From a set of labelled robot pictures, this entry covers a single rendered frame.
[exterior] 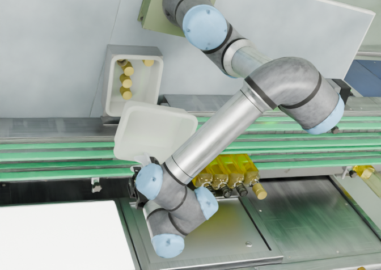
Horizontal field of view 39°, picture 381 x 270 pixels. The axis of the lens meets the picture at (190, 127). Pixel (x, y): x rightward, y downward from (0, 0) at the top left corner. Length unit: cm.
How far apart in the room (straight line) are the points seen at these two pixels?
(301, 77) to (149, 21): 67
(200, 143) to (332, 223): 97
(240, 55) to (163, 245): 56
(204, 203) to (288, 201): 83
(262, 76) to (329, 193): 110
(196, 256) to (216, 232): 14
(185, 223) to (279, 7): 93
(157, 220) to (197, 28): 54
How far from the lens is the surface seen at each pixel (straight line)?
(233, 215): 188
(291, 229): 197
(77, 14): 175
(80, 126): 185
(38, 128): 183
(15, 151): 175
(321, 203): 215
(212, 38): 153
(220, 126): 120
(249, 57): 149
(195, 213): 132
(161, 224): 136
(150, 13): 171
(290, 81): 119
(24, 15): 173
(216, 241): 176
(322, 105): 126
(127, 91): 182
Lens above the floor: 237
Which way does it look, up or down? 52 degrees down
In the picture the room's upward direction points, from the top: 150 degrees clockwise
